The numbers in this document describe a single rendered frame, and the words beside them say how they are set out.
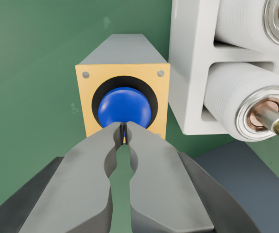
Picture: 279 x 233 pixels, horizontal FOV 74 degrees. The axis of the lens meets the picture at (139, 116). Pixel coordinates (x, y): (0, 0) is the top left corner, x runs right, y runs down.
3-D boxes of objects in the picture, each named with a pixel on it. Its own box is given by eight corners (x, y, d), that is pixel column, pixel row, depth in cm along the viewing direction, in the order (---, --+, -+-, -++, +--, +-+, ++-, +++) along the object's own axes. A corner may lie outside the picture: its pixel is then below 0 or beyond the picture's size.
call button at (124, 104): (148, 125, 17) (150, 137, 15) (103, 126, 17) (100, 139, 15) (149, 81, 15) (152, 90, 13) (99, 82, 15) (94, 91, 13)
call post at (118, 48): (142, 65, 45) (164, 140, 17) (113, 66, 45) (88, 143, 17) (142, 33, 42) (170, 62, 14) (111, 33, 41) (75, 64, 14)
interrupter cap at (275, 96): (302, 82, 22) (307, 84, 22) (282, 136, 26) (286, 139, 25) (240, 85, 22) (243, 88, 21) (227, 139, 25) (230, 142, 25)
